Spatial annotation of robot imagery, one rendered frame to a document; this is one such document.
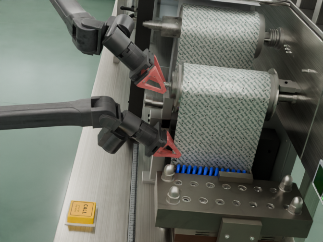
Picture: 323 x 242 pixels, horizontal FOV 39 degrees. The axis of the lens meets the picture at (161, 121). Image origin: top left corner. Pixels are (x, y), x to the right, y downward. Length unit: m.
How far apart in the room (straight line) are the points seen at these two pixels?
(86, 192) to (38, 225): 1.25
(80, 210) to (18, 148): 1.98
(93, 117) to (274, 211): 0.53
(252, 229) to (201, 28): 0.60
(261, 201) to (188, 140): 0.26
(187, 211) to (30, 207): 1.68
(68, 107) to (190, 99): 0.32
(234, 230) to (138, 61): 0.49
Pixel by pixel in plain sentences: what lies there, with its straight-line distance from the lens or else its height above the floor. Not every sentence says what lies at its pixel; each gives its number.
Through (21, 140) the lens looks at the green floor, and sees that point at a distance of 3.31.
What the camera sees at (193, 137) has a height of 1.13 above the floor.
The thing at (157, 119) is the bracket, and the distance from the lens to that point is 1.31.
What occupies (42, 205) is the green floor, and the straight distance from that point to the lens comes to 2.74.
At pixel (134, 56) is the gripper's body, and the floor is 1.34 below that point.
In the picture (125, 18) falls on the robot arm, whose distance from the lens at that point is 1.23.
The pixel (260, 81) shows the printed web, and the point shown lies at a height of 1.30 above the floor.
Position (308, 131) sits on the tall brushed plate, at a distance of 1.22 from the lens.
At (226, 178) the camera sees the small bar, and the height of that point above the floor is 1.04.
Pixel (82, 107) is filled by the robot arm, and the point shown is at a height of 1.21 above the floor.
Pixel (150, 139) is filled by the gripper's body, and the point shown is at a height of 1.12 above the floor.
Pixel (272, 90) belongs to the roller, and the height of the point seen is 1.28.
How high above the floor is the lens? 1.77
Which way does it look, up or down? 29 degrees down
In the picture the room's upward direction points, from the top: 8 degrees clockwise
